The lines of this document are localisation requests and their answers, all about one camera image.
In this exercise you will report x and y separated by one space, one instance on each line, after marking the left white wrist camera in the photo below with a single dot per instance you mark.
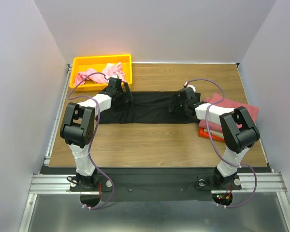
114 76

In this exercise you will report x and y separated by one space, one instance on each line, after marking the electronics board with leds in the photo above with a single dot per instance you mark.
226 197

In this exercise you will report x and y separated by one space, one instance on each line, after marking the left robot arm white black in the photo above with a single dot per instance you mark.
79 127

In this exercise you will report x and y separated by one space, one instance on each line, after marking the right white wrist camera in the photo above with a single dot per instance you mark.
186 85

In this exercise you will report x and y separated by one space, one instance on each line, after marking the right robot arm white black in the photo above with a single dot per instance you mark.
238 128

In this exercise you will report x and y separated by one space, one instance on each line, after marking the right silver knob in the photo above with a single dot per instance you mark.
201 183

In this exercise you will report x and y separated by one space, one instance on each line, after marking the left white knob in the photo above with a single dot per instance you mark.
109 184

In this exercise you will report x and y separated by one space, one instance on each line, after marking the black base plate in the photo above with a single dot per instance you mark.
153 184

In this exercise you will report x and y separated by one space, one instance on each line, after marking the aluminium front rail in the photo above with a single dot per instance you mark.
58 184

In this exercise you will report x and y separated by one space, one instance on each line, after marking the black t shirt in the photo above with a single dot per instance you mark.
151 107

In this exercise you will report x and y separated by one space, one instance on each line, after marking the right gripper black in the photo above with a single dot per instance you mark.
177 103

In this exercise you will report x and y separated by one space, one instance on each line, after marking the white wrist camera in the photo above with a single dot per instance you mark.
114 76
186 85

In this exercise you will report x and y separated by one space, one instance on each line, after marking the aluminium left side rail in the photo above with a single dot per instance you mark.
49 150

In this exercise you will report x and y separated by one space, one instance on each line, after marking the yellow plastic bin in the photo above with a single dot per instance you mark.
98 63

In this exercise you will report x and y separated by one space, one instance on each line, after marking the folded cream t shirt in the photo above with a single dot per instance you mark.
214 133

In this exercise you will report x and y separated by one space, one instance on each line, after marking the pink crumpled t shirt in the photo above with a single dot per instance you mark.
110 70

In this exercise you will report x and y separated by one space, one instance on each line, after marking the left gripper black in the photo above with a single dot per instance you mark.
128 96

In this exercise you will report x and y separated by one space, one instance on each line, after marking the folded orange t shirt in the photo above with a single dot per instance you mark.
206 135

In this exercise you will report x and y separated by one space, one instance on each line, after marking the aluminium rail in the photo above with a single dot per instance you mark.
58 184
49 150

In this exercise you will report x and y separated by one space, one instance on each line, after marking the folded dusty red t shirt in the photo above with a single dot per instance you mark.
227 103

